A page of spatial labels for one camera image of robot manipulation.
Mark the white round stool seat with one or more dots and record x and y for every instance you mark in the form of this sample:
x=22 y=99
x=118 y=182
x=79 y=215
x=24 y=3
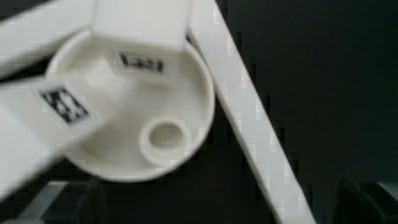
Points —
x=148 y=142

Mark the white U-shaped barrier wall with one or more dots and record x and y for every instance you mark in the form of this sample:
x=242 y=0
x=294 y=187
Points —
x=33 y=33

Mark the white stool leg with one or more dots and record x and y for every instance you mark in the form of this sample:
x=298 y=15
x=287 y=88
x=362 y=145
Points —
x=139 y=30
x=54 y=113

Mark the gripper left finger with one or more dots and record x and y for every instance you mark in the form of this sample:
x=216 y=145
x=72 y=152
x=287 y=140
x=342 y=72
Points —
x=70 y=203

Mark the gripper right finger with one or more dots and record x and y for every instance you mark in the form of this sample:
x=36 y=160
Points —
x=367 y=204

